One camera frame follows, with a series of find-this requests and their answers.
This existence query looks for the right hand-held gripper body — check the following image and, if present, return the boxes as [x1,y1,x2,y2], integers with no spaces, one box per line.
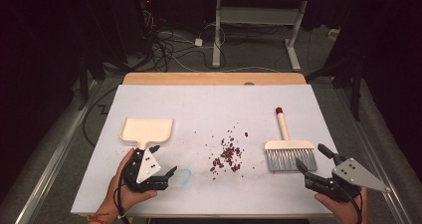
[305,154,392,204]

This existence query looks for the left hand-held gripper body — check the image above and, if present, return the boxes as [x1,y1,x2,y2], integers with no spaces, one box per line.
[120,147,170,194]

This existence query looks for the cream plastic dustpan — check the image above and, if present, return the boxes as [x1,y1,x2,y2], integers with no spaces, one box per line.
[118,116,174,151]

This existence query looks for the cream hand brush grey bristles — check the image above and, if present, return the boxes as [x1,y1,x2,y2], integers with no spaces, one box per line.
[264,107,318,172]

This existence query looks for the scatter of red beans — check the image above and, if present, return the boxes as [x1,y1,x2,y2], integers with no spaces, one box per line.
[203,123,257,182]

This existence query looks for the person's right hand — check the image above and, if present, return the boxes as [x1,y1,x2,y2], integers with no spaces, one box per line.
[314,186,370,224]

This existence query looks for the person's left hand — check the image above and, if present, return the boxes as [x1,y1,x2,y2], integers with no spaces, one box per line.
[103,147,158,215]

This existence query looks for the white table mat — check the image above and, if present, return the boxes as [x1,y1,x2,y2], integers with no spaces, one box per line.
[70,84,362,217]

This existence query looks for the black metal stand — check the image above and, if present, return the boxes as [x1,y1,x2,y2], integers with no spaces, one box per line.
[305,51,365,122]

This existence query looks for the wooden table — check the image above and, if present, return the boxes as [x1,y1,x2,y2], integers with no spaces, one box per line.
[122,72,307,87]

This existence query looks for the aluminium floor rail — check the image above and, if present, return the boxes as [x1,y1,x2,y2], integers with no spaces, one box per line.
[14,80,98,224]
[332,84,414,224]

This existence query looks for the right hand-held gripper black cable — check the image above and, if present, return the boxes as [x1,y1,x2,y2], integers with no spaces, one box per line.
[342,183,364,224]

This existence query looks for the hand-held gripper black cable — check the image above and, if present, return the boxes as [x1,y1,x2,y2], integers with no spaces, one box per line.
[112,180,131,224]
[342,183,364,224]

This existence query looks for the left hand-held gripper black cable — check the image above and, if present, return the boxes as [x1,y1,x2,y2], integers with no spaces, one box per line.
[112,180,131,224]

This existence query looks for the red string bracelet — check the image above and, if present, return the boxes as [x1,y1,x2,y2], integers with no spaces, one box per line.
[88,212,117,224]

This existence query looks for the black floor cable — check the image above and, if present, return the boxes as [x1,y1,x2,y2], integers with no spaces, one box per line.
[82,86,118,148]

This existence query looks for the tangle of black cables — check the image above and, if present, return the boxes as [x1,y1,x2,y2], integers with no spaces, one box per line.
[140,8,228,73]

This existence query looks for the white metal desk frame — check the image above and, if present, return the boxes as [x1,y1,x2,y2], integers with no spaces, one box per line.
[198,0,353,73]

